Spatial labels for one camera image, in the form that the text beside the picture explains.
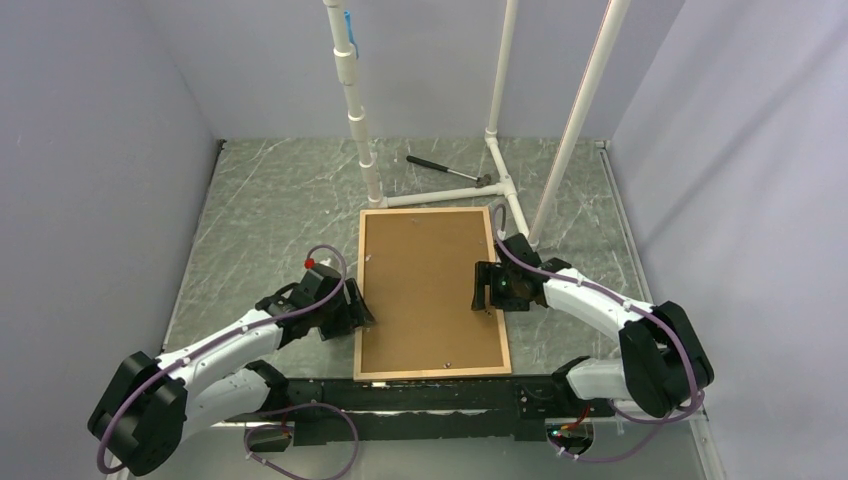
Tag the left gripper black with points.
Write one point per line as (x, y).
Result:
(353, 314)

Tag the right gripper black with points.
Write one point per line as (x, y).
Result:
(487, 274)

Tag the wooden picture frame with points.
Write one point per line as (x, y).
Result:
(500, 318)

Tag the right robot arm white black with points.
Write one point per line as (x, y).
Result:
(661, 367)

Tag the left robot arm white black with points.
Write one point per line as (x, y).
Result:
(152, 405)

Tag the white PVC pipe stand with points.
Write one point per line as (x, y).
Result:
(505, 187)

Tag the blue clip on pipe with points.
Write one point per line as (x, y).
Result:
(350, 33)

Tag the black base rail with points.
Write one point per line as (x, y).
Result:
(321, 411)

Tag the black handled hammer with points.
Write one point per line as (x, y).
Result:
(479, 181)

